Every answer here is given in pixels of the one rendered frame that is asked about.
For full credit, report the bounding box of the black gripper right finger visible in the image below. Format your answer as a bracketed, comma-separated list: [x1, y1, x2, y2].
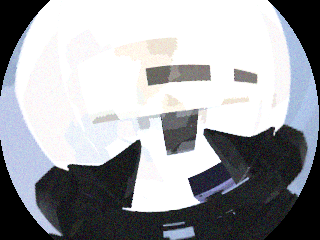
[203, 125, 276, 185]

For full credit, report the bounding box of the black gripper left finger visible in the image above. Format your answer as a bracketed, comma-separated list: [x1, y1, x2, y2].
[67, 140, 141, 209]

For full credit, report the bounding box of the black two-prong plug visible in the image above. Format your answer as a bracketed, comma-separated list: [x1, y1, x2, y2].
[160, 108, 199, 156]

